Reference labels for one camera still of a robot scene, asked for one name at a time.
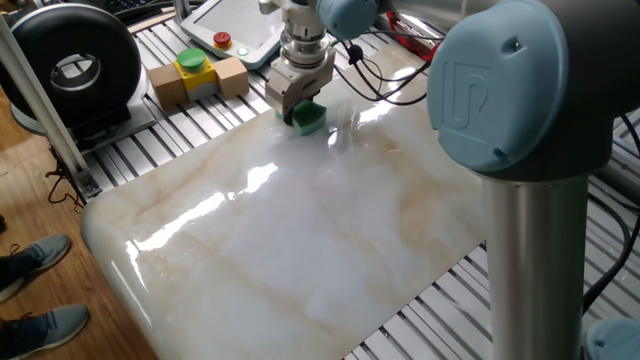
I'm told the silver Schunk gripper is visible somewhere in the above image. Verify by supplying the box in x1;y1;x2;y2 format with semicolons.
264;53;336;126

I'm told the green sponge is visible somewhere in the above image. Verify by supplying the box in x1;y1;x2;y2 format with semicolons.
274;98;328;137

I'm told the white gripper adapter plate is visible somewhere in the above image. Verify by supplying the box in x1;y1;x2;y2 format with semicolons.
269;47;336;85

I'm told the silver force torque sensor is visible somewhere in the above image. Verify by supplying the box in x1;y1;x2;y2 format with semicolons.
278;27;331;70

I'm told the light wooden block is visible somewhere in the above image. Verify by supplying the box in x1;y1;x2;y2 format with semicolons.
148;63;190;109
213;56;250;99

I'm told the white teach pendant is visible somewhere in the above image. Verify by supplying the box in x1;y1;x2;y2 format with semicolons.
179;0;287;70

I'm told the yellow box with green button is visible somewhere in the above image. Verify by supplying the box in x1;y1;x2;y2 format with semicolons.
173;47;220;101

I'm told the glossy marble pattern board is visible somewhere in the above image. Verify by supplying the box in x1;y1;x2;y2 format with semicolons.
79;47;489;360

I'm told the black keyboard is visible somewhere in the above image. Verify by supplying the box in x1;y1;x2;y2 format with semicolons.
102;0;161;15

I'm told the grey shoe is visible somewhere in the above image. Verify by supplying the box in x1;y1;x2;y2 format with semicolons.
0;303;91;360
0;233;72;304

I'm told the black cable bundle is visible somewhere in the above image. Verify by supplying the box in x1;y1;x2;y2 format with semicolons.
330;28;435;107

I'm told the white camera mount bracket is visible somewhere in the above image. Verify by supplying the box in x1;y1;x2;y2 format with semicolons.
258;0;329;40

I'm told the red strap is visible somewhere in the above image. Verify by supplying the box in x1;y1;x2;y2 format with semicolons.
385;10;444;62

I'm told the thin aluminium post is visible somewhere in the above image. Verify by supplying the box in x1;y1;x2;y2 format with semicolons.
172;0;192;24

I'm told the thick aluminium frame post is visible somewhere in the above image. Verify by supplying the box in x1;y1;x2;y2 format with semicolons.
0;14;104;197

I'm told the thin black floor cable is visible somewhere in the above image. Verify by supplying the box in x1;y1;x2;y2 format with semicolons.
44;167;84;212

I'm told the black ring-shaped device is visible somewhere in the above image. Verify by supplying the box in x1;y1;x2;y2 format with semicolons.
0;3;159;146

